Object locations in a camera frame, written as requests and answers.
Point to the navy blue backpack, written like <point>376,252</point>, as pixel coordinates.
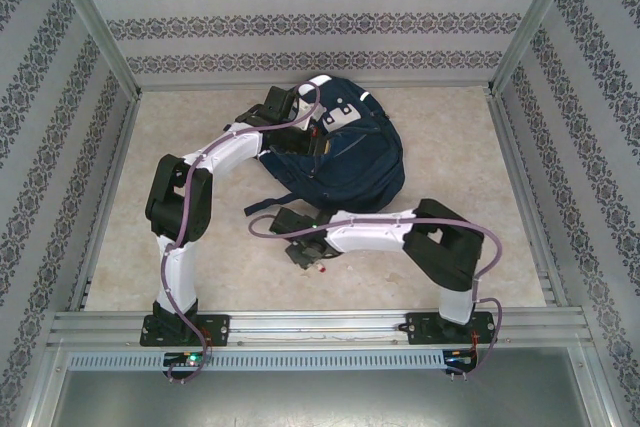
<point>360,172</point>

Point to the clear plastic lead box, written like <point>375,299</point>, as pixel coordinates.
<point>320,267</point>

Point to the aluminium frame post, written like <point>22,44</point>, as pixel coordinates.
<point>535,22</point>
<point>95,17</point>

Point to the left controller board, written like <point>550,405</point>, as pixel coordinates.
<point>187,359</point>

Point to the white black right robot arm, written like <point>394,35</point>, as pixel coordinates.
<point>370,234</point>

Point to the aluminium left frame post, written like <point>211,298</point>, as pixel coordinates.
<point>95,17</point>

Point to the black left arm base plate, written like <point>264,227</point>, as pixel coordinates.
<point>217,329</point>

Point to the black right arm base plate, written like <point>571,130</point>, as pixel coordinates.
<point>420,329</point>

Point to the aluminium right frame post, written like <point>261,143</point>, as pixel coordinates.
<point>535,22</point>

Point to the aluminium mounting rail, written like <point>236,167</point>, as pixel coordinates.
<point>320,327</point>

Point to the controller board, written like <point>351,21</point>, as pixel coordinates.
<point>460,359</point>
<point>187,359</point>

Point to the right controller board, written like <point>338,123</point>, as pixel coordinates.
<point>460,359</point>

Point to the aluminium back rail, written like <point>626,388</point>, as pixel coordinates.
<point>225,86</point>

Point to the aluminium left side rail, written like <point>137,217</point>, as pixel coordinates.
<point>117,157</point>

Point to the aluminium right side rail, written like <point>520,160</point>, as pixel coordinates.
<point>515,157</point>

